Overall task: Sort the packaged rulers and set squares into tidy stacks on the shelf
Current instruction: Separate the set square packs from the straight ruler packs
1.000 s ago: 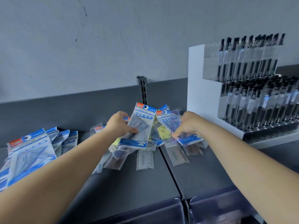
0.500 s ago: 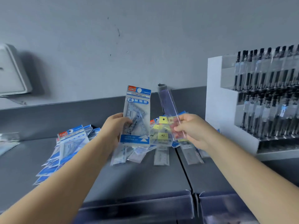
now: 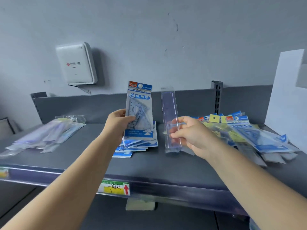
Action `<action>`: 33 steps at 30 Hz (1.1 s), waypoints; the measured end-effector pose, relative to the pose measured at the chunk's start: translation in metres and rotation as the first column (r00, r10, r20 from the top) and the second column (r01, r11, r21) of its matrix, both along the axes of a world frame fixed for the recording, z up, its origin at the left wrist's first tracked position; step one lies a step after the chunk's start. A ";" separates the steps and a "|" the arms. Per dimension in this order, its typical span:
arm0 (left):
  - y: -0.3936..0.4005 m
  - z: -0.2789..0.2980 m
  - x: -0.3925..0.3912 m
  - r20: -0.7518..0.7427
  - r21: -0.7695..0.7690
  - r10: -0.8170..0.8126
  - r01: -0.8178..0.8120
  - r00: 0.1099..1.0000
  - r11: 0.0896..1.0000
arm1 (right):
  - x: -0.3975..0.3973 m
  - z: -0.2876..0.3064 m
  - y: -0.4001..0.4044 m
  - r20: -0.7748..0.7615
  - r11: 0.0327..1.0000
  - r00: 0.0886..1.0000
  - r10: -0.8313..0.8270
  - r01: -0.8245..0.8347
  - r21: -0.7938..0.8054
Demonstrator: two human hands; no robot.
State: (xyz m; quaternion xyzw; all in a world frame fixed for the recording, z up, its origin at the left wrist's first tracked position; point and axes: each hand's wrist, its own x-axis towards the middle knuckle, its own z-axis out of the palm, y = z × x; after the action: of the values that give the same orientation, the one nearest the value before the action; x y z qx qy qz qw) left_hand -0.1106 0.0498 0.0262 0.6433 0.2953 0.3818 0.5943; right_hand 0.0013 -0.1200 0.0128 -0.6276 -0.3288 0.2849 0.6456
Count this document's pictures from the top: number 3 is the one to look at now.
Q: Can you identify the person's right hand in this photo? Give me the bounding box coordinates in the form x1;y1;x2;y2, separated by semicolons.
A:
169;116;225;161

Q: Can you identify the person's left hand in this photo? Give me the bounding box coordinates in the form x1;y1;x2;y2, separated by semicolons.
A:
100;108;137;148

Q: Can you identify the pile of blue set-square packets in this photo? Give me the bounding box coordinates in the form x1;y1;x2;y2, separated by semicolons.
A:
112;121;159;158

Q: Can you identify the blue geometric set packet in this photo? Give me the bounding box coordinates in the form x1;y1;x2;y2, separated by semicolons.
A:
124;80;154;141

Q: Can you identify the clear straight ruler packet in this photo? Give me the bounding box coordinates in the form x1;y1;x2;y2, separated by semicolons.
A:
161;87;182;154

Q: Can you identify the pile of mixed packaged rulers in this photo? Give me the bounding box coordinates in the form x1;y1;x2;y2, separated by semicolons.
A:
182;110;302;167

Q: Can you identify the pile of clear rulers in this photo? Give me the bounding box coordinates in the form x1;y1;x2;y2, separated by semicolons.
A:
0;115;86;159

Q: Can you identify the person's left forearm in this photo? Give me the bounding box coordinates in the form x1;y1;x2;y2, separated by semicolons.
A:
0;134;120;230

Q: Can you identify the person's right forearm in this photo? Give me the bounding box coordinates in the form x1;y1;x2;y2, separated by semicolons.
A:
207;143;307;230

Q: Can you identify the white tiered pen display stand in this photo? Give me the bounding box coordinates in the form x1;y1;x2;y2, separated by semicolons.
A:
264;48;307;155

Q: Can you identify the grey leaning board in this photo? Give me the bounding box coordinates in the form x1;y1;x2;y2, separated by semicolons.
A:
0;117;16;142

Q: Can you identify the grey slotted shelf post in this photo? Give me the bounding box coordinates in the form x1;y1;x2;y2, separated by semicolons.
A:
210;80;224;116
30;91;48;124

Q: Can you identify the thin router cable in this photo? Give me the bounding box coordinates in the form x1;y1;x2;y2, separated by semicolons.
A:
68;83;92;95

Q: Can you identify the white wall router box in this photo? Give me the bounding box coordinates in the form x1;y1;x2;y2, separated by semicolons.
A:
55;42;98;86

